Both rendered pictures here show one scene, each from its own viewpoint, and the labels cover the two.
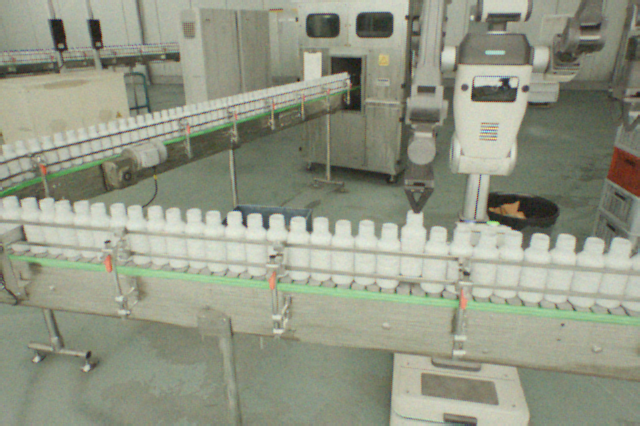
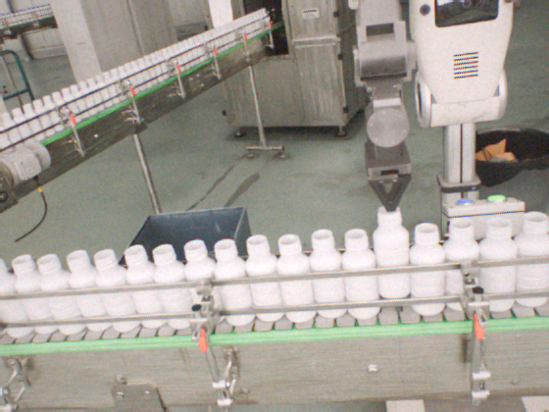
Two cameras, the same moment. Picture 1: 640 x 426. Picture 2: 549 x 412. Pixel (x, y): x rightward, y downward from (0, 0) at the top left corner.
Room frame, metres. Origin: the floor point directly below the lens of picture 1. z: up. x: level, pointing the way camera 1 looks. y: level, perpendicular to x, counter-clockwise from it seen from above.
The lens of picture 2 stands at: (0.23, -0.03, 1.62)
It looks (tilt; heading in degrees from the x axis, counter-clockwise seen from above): 27 degrees down; 359
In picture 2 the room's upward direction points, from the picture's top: 10 degrees counter-clockwise
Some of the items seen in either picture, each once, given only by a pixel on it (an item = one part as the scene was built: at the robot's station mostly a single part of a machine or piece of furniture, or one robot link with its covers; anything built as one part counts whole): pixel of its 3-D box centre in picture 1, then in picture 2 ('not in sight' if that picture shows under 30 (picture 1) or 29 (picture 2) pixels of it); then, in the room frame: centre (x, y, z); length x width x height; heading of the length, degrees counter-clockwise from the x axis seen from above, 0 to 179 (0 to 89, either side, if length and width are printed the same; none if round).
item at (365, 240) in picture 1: (365, 252); (327, 274); (1.00, -0.11, 1.08); 0.06 x 0.06 x 0.17
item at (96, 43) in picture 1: (94, 35); not in sight; (6.75, 3.22, 1.55); 0.17 x 0.15 x 0.42; 151
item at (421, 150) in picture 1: (424, 129); (386, 91); (0.94, -0.23, 1.41); 0.12 x 0.09 x 0.12; 168
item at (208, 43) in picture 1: (211, 73); (99, 35); (7.21, 1.69, 0.96); 0.82 x 0.50 x 1.91; 151
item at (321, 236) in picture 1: (321, 248); (264, 278); (1.02, 0.00, 1.08); 0.06 x 0.06 x 0.17
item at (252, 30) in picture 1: (247, 68); (142, 22); (7.99, 1.25, 0.96); 0.82 x 0.50 x 1.91; 151
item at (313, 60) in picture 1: (312, 66); (220, 7); (5.01, 0.07, 1.22); 0.23 x 0.04 x 0.32; 61
